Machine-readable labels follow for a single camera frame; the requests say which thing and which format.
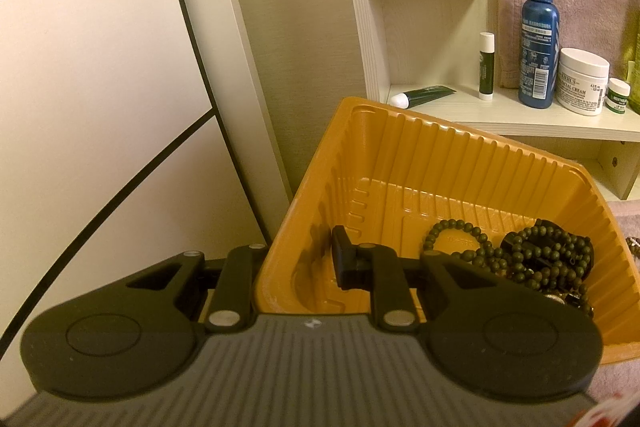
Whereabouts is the dark green bead necklace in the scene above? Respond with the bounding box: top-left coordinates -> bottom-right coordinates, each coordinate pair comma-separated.
422,218 -> 597,320

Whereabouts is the green lip balm stick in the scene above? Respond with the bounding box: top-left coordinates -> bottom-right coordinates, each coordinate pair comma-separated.
478,31 -> 496,101

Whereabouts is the cream wooden shelf unit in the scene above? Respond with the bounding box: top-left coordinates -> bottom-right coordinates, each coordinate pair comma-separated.
182,0 -> 639,236

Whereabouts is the small green label jar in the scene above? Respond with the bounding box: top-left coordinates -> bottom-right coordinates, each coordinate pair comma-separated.
604,77 -> 630,114

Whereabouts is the orange plastic tray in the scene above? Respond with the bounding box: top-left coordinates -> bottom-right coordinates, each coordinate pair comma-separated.
255,98 -> 630,338

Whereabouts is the green oil spray bottle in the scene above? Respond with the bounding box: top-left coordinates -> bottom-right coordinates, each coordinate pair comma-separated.
623,8 -> 639,113

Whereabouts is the dark green small tube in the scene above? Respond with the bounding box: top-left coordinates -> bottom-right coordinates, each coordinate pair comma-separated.
388,86 -> 456,109

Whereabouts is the blue spray bottle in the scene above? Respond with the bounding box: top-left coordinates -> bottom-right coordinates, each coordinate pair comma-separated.
518,0 -> 560,109

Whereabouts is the white cream jar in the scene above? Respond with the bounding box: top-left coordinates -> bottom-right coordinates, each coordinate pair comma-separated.
555,46 -> 610,116

